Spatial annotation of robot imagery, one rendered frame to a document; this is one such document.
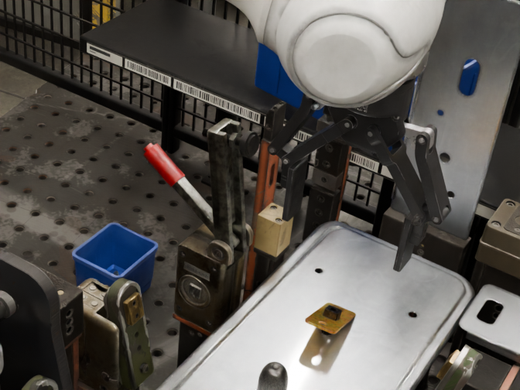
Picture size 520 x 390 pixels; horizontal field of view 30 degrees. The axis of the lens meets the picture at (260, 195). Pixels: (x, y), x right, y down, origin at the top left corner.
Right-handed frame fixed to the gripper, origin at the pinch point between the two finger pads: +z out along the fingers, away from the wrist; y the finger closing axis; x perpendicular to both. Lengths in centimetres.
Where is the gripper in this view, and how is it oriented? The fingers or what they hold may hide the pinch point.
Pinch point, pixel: (347, 230)
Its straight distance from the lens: 104.8
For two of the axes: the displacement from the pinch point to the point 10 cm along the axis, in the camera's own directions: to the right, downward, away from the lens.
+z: -0.9, 8.0, 5.9
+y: 8.5, 3.8, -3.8
